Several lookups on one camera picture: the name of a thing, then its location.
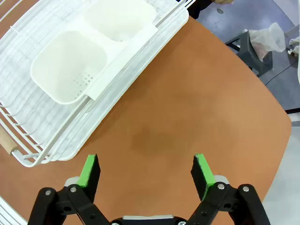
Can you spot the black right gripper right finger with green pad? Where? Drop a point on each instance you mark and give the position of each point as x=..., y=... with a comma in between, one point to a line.
x=201, y=178

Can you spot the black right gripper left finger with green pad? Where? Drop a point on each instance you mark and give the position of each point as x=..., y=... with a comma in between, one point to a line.
x=90, y=173

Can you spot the white plastic drain tray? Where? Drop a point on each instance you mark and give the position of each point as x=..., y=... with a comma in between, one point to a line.
x=98, y=122

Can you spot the white plastic cutlery holder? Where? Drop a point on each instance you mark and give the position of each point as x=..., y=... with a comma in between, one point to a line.
x=68, y=63

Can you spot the person's left hand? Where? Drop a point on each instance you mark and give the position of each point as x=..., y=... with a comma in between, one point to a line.
x=222, y=1

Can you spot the dark grey plastic stool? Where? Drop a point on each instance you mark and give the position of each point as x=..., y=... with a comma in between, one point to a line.
x=246, y=50

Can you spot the clear plastic bag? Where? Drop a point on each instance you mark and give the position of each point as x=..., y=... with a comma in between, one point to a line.
x=269, y=37

